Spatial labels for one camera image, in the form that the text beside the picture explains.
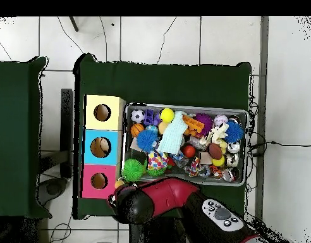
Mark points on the green fuzzy ball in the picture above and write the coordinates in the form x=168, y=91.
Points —
x=132, y=170

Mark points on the blue fuzzy ball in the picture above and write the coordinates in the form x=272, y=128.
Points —
x=146, y=141
x=234, y=131

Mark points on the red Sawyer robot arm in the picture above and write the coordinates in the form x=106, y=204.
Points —
x=170, y=192

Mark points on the wooden box with three holes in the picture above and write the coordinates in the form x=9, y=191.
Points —
x=112, y=121

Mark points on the shallow clear mesh bin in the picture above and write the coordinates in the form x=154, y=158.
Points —
x=196, y=108

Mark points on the grey rounded base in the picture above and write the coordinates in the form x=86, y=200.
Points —
x=53, y=188

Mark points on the small orange basketball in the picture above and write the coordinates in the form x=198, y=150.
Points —
x=136, y=129

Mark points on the mint green knitted cloth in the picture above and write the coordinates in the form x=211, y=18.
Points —
x=172, y=136

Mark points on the black and white soccer ball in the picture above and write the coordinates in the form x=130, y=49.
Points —
x=138, y=116

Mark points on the black upright panel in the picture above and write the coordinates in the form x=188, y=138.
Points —
x=67, y=126

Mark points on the multicoloured knotted fabric toy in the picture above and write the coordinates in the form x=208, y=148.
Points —
x=193, y=167

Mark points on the yellow ball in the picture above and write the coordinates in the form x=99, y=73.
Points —
x=167, y=115

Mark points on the orange plastic block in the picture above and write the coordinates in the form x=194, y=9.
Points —
x=194, y=124

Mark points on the brown toy football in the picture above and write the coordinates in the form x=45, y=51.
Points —
x=215, y=151

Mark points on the dark green table cloth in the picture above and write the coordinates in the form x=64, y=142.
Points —
x=14, y=139
x=158, y=83

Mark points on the purple spiky ball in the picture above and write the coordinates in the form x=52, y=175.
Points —
x=206, y=121

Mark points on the white baseball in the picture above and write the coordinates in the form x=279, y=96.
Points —
x=220, y=120

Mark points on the black stand with legs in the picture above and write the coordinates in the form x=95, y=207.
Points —
x=74, y=24

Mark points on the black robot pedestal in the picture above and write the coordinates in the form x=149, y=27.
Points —
x=158, y=235

